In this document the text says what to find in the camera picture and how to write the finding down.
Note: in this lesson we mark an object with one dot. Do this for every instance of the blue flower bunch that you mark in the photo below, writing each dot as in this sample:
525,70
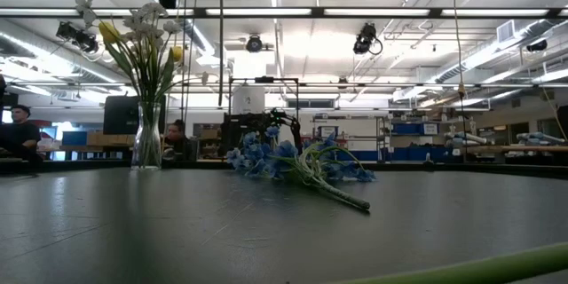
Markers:
272,131
286,148

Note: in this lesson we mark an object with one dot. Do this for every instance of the yellow tulip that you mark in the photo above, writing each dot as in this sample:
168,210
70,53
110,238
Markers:
108,32
176,53

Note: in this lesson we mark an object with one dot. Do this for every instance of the white flower bunch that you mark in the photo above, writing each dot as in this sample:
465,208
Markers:
152,9
84,4

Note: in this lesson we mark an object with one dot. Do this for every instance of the red tulip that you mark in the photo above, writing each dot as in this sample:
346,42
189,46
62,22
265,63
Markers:
488,268

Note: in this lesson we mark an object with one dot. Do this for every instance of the black lab robot arm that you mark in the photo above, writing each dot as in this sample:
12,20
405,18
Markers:
288,120

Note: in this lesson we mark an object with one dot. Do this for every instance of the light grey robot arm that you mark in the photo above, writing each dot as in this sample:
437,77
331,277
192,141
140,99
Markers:
541,137
466,137

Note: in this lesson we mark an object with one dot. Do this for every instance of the clear glass vase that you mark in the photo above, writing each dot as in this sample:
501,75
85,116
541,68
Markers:
146,142

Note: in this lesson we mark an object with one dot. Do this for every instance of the black vertical rod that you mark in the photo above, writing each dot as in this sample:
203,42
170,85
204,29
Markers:
220,53

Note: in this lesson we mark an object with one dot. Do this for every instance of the person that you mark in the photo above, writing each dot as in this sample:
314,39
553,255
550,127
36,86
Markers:
177,139
20,135

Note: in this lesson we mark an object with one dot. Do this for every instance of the white light bar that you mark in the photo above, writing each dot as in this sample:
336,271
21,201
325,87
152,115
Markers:
266,11

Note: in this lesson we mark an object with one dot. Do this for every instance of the blue storage bins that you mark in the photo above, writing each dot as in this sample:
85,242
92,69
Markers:
415,129

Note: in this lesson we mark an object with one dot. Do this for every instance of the black monitor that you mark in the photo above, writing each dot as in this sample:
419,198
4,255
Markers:
120,115

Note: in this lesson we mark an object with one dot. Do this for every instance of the wooden workbench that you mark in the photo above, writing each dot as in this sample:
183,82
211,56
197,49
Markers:
510,147

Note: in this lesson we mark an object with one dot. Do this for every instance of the black hanging camera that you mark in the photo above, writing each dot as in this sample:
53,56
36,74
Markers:
254,44
77,37
365,37

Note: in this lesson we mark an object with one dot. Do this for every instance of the black and wood table frame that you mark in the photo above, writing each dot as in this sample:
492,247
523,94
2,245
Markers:
488,168

